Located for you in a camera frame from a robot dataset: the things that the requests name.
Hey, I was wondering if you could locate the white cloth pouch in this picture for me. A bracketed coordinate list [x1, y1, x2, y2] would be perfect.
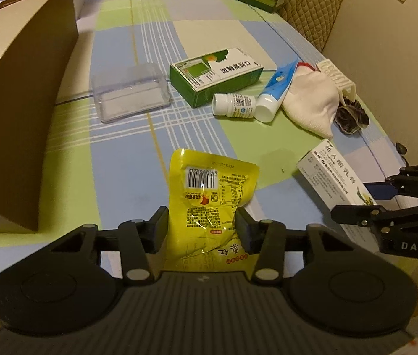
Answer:
[281, 62, 341, 139]

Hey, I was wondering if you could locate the blue hand cream tube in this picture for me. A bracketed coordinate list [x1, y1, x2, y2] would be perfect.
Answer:
[255, 59, 299, 123]

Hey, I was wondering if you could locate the green white spray box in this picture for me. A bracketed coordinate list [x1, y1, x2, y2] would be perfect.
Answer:
[170, 47, 263, 108]

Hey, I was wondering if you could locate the white pill bottle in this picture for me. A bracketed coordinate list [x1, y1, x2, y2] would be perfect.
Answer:
[211, 93, 256, 119]

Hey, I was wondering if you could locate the dark velvet scrunchie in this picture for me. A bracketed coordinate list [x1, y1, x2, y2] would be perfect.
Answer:
[334, 97, 370, 135]

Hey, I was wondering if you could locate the yellow snack packet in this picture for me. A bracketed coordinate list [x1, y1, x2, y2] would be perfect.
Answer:
[164, 148, 259, 274]

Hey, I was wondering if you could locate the clear plastic case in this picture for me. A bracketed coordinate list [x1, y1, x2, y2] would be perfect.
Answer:
[90, 63, 170, 123]

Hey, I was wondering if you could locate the white pill blister pack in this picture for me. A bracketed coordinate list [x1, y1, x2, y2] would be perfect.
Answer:
[316, 59, 356, 101]

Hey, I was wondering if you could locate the quilted beige chair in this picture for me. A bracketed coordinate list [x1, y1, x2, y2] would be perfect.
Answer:
[277, 0, 343, 51]

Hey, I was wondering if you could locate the brown cardboard storage box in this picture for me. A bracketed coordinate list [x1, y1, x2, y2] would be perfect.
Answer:
[0, 0, 78, 233]

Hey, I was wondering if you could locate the white ointment box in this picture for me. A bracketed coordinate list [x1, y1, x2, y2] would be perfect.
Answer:
[296, 138, 387, 254]

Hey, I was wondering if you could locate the checkered tablecloth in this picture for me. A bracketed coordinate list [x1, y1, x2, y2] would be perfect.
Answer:
[0, 0, 417, 281]

